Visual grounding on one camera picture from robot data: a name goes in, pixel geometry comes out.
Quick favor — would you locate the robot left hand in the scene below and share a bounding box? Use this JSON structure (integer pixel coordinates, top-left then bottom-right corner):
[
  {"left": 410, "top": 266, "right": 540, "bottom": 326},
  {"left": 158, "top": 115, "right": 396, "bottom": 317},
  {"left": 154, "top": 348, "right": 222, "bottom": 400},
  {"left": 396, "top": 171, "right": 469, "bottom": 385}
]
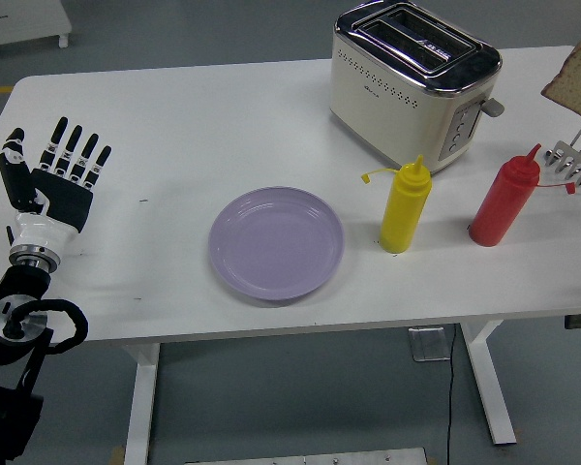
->
[{"left": 0, "top": 116, "right": 113, "bottom": 253}]

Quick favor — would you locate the purple plate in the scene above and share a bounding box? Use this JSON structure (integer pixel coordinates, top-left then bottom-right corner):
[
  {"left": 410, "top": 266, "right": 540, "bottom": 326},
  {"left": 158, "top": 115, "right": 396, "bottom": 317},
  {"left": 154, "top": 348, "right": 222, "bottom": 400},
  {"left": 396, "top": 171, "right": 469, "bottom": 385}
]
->
[{"left": 208, "top": 186, "right": 346, "bottom": 302}]

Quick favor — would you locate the cream and chrome toaster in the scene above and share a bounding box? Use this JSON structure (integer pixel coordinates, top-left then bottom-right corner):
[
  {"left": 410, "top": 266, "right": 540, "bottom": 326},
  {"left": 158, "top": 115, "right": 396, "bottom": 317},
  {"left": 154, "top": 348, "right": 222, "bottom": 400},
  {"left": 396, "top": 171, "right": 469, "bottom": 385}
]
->
[{"left": 329, "top": 1, "right": 506, "bottom": 176}]

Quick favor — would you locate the small metal floor plate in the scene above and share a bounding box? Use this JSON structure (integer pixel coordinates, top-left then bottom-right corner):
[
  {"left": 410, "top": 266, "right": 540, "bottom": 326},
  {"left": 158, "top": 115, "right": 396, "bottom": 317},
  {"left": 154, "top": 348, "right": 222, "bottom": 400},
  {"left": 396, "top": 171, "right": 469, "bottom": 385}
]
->
[{"left": 407, "top": 326, "right": 452, "bottom": 362}]

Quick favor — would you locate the white platform furniture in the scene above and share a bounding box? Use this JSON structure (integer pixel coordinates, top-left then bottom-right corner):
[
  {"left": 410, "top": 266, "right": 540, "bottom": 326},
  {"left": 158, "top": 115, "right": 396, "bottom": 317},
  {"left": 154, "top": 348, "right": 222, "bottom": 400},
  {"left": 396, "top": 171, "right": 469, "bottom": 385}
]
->
[{"left": 0, "top": 0, "right": 74, "bottom": 49}]

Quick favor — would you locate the white table leg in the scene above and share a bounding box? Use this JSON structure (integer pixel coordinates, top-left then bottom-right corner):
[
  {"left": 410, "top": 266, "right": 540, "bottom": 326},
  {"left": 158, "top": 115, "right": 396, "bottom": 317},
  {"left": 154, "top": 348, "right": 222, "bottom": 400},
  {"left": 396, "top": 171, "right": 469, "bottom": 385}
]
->
[
  {"left": 457, "top": 319, "right": 518, "bottom": 446},
  {"left": 120, "top": 342, "right": 162, "bottom": 465}
]

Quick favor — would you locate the yellow squeeze bottle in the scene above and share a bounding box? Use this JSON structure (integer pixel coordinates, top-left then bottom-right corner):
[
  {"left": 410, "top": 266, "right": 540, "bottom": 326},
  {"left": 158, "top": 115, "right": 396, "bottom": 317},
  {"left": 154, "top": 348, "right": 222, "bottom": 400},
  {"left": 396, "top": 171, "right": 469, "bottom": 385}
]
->
[{"left": 360, "top": 154, "right": 433, "bottom": 255}]

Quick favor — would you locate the red squeeze bottle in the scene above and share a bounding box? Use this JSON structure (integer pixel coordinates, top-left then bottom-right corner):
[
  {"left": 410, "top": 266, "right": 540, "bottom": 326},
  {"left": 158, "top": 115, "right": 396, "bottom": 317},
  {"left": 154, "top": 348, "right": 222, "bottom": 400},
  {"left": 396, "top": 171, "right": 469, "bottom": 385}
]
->
[{"left": 468, "top": 142, "right": 578, "bottom": 248}]

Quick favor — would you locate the black floor cable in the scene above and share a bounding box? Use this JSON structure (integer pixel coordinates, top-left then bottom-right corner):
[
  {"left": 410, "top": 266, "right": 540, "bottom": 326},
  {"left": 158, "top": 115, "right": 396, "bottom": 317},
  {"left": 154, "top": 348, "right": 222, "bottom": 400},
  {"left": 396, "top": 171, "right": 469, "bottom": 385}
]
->
[{"left": 444, "top": 323, "right": 456, "bottom": 465}]

